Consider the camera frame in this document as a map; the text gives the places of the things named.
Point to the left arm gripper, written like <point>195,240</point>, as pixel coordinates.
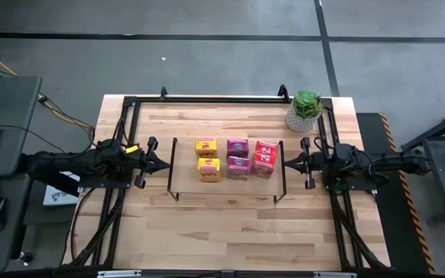
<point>145,160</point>

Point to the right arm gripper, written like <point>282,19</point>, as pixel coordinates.
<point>309,162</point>

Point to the red Froot Loops cereal box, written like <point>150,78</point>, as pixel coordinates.
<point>263,167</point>
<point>267,147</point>

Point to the yellow Corn Pops cereal box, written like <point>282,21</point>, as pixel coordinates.
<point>206,148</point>
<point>209,170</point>

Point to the purple Raisin Bran cereal box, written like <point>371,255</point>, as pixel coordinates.
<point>238,168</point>
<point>238,146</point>

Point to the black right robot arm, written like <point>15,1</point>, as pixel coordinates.
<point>392,164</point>

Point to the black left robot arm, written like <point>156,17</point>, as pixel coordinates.
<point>87,164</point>

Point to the wooden shelf with black legs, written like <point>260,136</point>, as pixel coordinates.
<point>191,181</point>

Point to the yellow tag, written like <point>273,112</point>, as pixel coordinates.
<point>131,149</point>

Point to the succulent in white patterned pot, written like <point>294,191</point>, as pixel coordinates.
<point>303,112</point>

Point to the white printed cardboard box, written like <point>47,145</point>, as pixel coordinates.
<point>58,197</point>

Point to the black mat with hazard stripe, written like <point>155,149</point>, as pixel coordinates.
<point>388,231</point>

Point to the grey metal table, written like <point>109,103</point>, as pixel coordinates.
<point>437,170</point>

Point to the grey desk top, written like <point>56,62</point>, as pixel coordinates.
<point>10,123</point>
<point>2,255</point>

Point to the black chair caster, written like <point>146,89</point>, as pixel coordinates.
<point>25,258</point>

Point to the black aluminium table frame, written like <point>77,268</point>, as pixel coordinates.
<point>207,100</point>

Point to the silver metal bracket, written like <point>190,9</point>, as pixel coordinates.
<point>334,275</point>
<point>119,273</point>

